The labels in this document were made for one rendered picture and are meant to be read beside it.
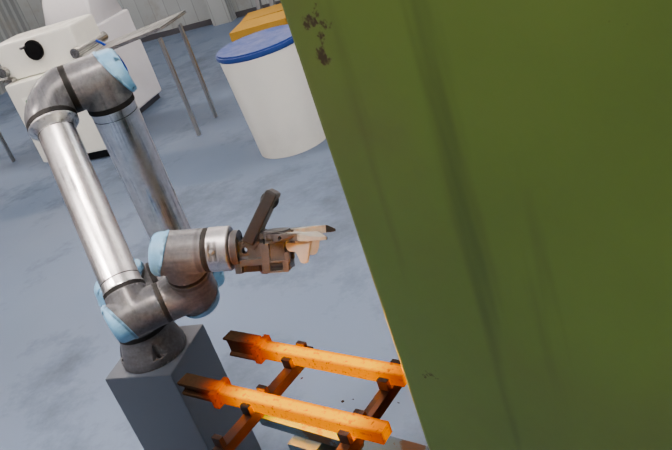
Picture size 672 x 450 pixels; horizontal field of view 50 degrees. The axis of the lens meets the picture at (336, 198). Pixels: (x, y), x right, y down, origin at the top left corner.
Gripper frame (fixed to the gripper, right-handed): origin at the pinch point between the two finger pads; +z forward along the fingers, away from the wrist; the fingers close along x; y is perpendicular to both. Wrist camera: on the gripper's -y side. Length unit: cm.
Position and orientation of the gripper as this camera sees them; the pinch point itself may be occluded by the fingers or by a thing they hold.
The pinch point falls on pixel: (332, 229)
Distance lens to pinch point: 143.4
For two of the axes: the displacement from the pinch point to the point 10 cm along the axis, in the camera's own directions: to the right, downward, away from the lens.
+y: 0.9, 10.0, 0.5
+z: 9.9, -0.8, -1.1
